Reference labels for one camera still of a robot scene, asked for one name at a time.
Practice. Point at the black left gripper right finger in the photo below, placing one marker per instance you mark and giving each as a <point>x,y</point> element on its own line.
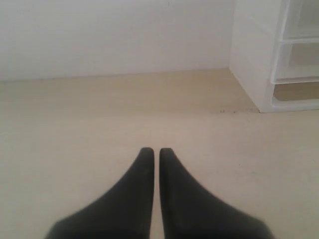
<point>189,211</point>

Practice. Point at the translucent plastic container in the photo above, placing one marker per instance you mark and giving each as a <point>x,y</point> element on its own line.
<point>296,61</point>

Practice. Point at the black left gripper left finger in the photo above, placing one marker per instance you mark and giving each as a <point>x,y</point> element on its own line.
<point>124,212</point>

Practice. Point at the white plastic drawer cabinet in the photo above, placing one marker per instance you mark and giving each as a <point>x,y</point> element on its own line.
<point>257,31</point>

